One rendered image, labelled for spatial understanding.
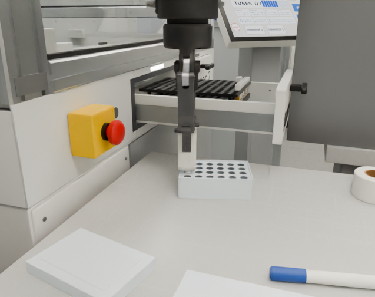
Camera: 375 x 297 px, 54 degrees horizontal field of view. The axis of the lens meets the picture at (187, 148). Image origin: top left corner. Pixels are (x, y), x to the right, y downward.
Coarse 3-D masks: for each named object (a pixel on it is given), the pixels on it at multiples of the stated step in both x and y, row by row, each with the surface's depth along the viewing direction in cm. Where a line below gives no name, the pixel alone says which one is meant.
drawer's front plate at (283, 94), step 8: (288, 72) 85; (288, 80) 74; (280, 88) 66; (288, 88) 75; (280, 96) 67; (288, 96) 79; (280, 104) 67; (280, 112) 68; (280, 120) 68; (280, 128) 68; (280, 136) 69; (280, 144) 70
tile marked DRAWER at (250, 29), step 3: (246, 27) 154; (249, 27) 154; (252, 27) 155; (255, 27) 155; (258, 27) 156; (261, 27) 156; (246, 30) 153; (249, 30) 153; (252, 30) 154; (255, 30) 155; (258, 30) 155; (261, 30) 156; (249, 33) 153; (252, 33) 153; (255, 33) 154; (258, 33) 155; (261, 33) 155; (264, 33) 156
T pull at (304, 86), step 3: (291, 84) 80; (294, 84) 80; (297, 84) 80; (300, 84) 80; (303, 84) 79; (306, 84) 79; (291, 87) 78; (294, 87) 78; (297, 87) 78; (300, 87) 78; (303, 87) 76; (306, 87) 76; (291, 90) 78; (294, 90) 78; (297, 90) 78; (300, 90) 78; (303, 90) 75; (306, 90) 75; (303, 93) 76; (306, 93) 76
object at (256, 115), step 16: (144, 96) 77; (160, 96) 76; (256, 96) 94; (272, 96) 93; (144, 112) 78; (160, 112) 77; (176, 112) 76; (208, 112) 74; (224, 112) 73; (240, 112) 72; (256, 112) 71; (272, 112) 70; (208, 128) 75; (224, 128) 74; (240, 128) 73; (256, 128) 72; (272, 128) 71
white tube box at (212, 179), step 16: (208, 160) 68; (224, 160) 68; (192, 176) 62; (208, 176) 62; (224, 176) 62; (240, 176) 62; (192, 192) 61; (208, 192) 61; (224, 192) 61; (240, 192) 61
